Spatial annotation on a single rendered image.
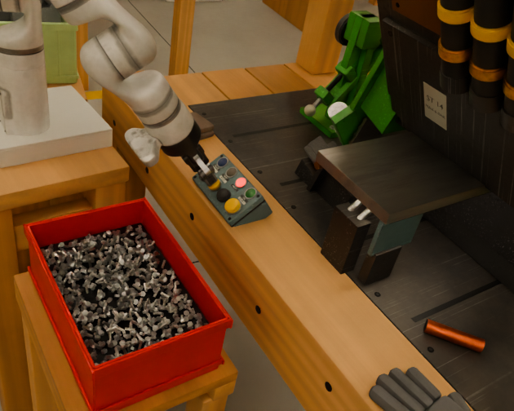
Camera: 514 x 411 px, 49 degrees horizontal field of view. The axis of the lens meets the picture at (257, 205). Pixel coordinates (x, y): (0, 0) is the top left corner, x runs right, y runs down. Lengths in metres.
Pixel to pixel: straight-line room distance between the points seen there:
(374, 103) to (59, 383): 0.68
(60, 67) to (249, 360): 1.09
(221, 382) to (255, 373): 1.01
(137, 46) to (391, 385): 0.58
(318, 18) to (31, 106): 0.85
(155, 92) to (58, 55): 0.80
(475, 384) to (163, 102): 0.63
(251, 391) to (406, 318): 1.02
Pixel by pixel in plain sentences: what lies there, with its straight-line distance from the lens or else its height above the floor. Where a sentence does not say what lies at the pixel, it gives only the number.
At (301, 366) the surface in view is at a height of 0.82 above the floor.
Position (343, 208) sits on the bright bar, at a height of 1.01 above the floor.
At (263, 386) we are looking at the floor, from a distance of 1.92.
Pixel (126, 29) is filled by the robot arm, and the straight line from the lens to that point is 0.81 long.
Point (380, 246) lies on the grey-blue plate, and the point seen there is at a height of 0.98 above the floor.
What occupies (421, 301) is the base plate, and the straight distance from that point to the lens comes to 1.01.
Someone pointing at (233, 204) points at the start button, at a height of 0.94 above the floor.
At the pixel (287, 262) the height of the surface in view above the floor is 0.90.
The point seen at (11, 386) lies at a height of 0.26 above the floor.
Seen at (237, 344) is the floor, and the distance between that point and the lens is 2.01.
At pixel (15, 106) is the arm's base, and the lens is 1.23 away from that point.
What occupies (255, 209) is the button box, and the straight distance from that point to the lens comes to 1.03.
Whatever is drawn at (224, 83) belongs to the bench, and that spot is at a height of 0.88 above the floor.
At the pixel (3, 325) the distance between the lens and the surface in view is 1.42.
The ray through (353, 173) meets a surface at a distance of 0.82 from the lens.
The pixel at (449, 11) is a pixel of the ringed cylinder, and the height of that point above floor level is 1.39.
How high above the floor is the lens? 1.55
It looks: 37 degrees down
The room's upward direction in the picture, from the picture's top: 12 degrees clockwise
